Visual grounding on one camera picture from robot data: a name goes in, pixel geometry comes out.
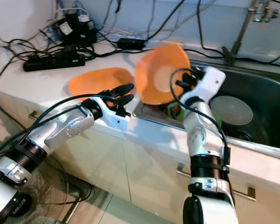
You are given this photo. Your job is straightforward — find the orange plastic bowl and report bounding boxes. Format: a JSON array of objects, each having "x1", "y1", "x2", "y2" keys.
[{"x1": 134, "y1": 43, "x2": 192, "y2": 107}]

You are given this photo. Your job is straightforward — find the beige kitchen cabinet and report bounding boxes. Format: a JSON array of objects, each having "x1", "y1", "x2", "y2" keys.
[{"x1": 0, "y1": 89, "x2": 280, "y2": 224}]

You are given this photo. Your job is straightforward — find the green plate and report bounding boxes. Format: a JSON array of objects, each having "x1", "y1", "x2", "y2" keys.
[{"x1": 161, "y1": 103, "x2": 185, "y2": 119}]

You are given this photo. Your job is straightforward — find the black power adapter brick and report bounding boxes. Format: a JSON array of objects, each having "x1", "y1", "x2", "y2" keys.
[{"x1": 116, "y1": 37, "x2": 146, "y2": 50}]

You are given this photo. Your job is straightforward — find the white bowl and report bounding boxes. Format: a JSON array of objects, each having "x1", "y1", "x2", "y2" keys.
[{"x1": 211, "y1": 96, "x2": 253, "y2": 126}]

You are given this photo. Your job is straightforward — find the metal faucet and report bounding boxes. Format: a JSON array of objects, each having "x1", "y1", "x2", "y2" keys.
[{"x1": 223, "y1": 0, "x2": 280, "y2": 66}]

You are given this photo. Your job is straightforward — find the black power strip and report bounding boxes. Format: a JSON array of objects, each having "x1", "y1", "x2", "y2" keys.
[{"x1": 22, "y1": 47, "x2": 93, "y2": 72}]

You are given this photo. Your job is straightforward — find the black charger cluster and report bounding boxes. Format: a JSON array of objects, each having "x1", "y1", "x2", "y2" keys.
[{"x1": 51, "y1": 12, "x2": 98, "y2": 46}]

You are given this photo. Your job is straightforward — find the stainless steel sink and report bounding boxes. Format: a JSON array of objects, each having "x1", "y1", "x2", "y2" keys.
[{"x1": 133, "y1": 58, "x2": 280, "y2": 161}]

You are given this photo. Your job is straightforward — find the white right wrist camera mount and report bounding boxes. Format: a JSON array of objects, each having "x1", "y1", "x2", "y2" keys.
[{"x1": 194, "y1": 65, "x2": 227, "y2": 101}]

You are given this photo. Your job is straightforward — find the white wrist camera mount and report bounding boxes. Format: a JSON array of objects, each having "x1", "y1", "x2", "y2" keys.
[
  {"x1": 194, "y1": 65, "x2": 227, "y2": 101},
  {"x1": 105, "y1": 100, "x2": 133, "y2": 132}
]

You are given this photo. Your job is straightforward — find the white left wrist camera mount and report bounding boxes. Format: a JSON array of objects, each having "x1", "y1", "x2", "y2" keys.
[{"x1": 105, "y1": 100, "x2": 133, "y2": 132}]

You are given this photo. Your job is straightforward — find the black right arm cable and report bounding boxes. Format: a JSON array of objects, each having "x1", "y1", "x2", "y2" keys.
[{"x1": 169, "y1": 68, "x2": 234, "y2": 201}]

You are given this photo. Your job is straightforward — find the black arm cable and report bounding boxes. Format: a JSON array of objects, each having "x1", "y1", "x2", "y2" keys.
[
  {"x1": 0, "y1": 93, "x2": 105, "y2": 159},
  {"x1": 169, "y1": 68, "x2": 234, "y2": 201}
]

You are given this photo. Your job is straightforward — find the black power cable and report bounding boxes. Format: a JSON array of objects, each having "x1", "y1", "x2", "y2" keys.
[
  {"x1": 196, "y1": 0, "x2": 225, "y2": 59},
  {"x1": 144, "y1": 0, "x2": 186, "y2": 42}
]

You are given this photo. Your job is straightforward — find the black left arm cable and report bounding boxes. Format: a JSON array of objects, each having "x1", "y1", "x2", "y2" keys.
[{"x1": 0, "y1": 93, "x2": 105, "y2": 159}]

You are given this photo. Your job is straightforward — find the metal cabinet handle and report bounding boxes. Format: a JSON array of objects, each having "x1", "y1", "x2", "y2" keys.
[
  {"x1": 28, "y1": 111, "x2": 47, "y2": 123},
  {"x1": 176, "y1": 163, "x2": 257, "y2": 201}
]

